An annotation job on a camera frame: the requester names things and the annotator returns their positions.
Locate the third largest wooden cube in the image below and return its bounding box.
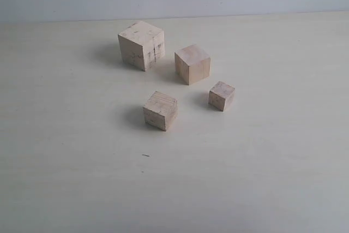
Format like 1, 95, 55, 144
142, 91, 178, 131

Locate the second largest wooden cube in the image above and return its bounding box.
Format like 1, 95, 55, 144
174, 44, 211, 85

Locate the smallest wooden cube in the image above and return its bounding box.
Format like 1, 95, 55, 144
208, 81, 235, 111

